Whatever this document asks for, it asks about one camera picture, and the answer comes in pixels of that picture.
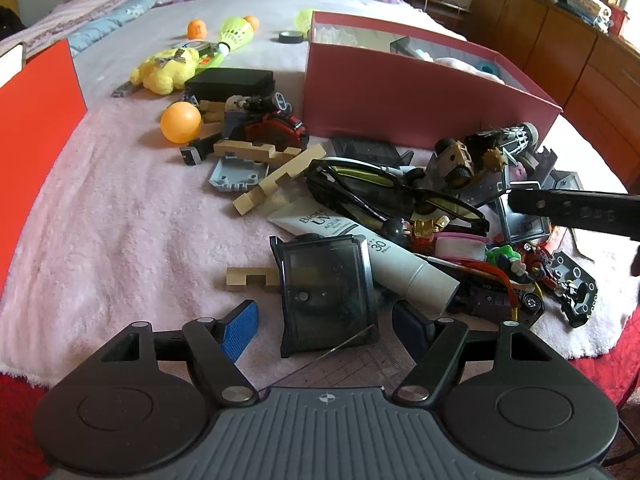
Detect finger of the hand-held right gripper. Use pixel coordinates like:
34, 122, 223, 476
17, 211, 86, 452
508, 187, 640, 242

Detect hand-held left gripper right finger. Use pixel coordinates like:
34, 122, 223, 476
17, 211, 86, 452
392, 300, 551, 407

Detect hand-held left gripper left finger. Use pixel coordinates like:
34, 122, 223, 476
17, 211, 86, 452
100, 300, 260, 407

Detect dark transparent plastic case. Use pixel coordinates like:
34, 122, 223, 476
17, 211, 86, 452
269, 234, 379, 359

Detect grey plastic plate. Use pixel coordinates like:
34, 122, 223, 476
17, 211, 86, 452
209, 154, 273, 195

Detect pink cardboard box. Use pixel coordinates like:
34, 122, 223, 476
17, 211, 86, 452
301, 10, 564, 150

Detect wooden puzzle piece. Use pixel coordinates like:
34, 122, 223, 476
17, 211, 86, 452
214, 140, 302, 163
232, 143, 326, 217
226, 266, 281, 293
197, 100, 228, 126

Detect transparent ruler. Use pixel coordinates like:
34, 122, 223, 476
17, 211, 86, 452
260, 325, 416, 396

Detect white sunscreen tube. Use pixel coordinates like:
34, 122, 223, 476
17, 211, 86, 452
267, 196, 461, 317

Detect black toy car chassis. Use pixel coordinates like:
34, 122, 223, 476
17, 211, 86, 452
550, 250, 598, 329

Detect green toy figure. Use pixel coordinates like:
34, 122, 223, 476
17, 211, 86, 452
487, 244, 526, 273

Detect white pink tape roll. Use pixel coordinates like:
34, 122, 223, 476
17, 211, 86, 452
434, 232, 488, 261

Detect small black helmet figure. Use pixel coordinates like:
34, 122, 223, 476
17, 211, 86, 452
380, 217, 408, 241

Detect gold red robot figure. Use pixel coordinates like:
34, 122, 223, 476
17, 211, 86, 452
410, 215, 451, 247

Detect gold toy vehicle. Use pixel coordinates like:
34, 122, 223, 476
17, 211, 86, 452
425, 136, 503, 191

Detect pink fuzzy blanket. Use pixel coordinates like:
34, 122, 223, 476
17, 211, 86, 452
0, 75, 640, 388

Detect red patterned bedspread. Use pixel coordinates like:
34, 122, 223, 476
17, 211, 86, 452
0, 330, 640, 421

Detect black sunglasses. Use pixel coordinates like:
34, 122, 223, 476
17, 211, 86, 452
305, 158, 491, 236

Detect wooden cabinet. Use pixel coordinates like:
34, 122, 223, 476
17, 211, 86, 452
470, 0, 640, 196

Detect black grey toy block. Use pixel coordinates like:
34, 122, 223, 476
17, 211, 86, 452
179, 139, 221, 167

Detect black red toy car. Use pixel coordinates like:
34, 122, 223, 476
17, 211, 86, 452
222, 92, 308, 148

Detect striped folded cloth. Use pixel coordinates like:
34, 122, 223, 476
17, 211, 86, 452
570, 0, 613, 27

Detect black foam block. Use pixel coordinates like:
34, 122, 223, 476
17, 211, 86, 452
184, 67, 276, 103

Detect bedside table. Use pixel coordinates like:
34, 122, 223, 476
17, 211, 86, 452
400, 0, 471, 23

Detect yellow plush toy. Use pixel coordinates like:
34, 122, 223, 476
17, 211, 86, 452
131, 46, 201, 96

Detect green and orange toy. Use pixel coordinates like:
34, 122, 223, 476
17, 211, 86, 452
182, 42, 226, 68

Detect white fluffy item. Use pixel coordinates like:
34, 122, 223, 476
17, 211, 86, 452
315, 25, 358, 46

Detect red box lid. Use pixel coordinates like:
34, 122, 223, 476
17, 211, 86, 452
0, 38, 88, 301

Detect blue folded quilt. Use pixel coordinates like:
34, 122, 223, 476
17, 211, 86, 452
65, 0, 181, 58

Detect black bag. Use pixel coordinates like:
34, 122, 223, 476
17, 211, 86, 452
0, 7, 26, 43

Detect purple toy car with wires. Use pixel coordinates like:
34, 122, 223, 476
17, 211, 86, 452
450, 260, 546, 318

